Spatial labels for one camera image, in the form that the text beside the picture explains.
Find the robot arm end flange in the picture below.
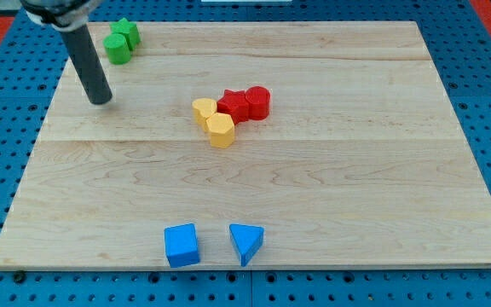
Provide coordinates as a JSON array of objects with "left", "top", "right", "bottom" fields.
[{"left": 20, "top": 0, "right": 104, "bottom": 32}]

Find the blue triangle block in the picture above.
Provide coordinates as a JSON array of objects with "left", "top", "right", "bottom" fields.
[{"left": 229, "top": 223, "right": 264, "bottom": 267}]

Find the blue cube block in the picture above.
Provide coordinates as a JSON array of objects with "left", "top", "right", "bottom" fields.
[{"left": 164, "top": 223, "right": 200, "bottom": 268}]

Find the yellow heart block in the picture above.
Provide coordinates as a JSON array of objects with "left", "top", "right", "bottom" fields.
[{"left": 192, "top": 98, "right": 217, "bottom": 131}]

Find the red cylinder block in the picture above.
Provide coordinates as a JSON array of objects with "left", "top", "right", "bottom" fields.
[{"left": 245, "top": 86, "right": 271, "bottom": 120}]

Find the wooden board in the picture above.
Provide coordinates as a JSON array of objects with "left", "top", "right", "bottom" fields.
[{"left": 0, "top": 21, "right": 491, "bottom": 271}]

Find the green star block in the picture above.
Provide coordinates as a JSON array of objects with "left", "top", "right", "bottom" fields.
[{"left": 110, "top": 18, "right": 141, "bottom": 51}]

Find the yellow hexagon block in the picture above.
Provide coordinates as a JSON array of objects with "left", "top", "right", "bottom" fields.
[{"left": 206, "top": 113, "right": 235, "bottom": 148}]

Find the green cylinder block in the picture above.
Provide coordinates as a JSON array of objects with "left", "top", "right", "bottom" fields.
[{"left": 102, "top": 33, "right": 131, "bottom": 65}]

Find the red star block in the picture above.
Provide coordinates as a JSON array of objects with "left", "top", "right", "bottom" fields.
[{"left": 217, "top": 90, "right": 249, "bottom": 125}]

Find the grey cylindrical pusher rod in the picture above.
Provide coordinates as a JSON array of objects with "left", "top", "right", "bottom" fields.
[{"left": 61, "top": 25, "right": 113, "bottom": 105}]

